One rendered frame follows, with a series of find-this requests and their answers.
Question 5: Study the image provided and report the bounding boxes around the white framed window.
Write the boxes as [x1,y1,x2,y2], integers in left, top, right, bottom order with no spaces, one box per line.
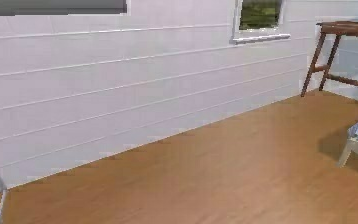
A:
[231,0,292,45]

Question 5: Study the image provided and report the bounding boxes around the grey framed window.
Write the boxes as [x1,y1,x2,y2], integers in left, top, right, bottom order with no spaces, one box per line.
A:
[0,0,132,17]

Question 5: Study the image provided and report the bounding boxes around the dark brown wooden table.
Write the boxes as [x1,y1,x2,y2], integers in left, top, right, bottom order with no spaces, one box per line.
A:
[300,20,358,98]

